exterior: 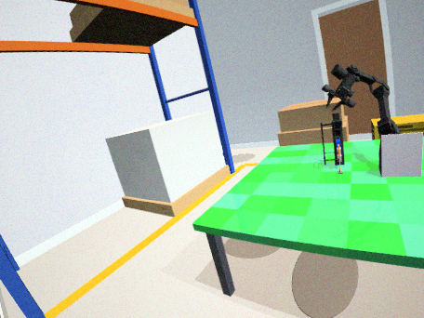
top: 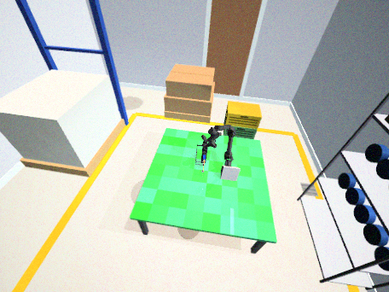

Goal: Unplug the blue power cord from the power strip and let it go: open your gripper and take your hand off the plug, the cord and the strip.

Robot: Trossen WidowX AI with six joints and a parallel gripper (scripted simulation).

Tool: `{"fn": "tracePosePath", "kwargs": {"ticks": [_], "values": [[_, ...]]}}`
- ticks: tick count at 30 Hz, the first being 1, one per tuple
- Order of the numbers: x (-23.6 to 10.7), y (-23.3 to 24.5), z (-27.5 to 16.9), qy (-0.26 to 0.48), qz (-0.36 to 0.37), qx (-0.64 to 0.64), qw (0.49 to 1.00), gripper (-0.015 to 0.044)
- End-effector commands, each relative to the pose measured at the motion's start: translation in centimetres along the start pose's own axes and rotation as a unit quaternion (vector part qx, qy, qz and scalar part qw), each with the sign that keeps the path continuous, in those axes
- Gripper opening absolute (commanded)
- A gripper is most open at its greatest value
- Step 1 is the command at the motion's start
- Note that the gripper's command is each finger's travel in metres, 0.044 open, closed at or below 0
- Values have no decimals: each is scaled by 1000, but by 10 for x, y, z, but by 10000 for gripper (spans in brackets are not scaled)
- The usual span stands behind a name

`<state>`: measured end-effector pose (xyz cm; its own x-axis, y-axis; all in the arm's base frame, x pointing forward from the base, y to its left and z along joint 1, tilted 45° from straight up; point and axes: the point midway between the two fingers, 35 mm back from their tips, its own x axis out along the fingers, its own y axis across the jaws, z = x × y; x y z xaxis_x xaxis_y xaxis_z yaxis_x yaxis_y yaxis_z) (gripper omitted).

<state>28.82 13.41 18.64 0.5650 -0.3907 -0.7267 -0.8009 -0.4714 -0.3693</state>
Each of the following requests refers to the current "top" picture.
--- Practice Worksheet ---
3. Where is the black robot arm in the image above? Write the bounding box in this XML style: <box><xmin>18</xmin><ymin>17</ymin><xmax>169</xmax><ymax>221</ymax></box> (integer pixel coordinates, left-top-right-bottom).
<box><xmin>208</xmin><ymin>125</ymin><xmax>236</xmax><ymax>166</ymax></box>

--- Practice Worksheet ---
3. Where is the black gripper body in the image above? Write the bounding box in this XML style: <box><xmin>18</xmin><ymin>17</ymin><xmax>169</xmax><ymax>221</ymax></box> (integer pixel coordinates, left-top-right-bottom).
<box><xmin>201</xmin><ymin>135</ymin><xmax>216</xmax><ymax>143</ymax></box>

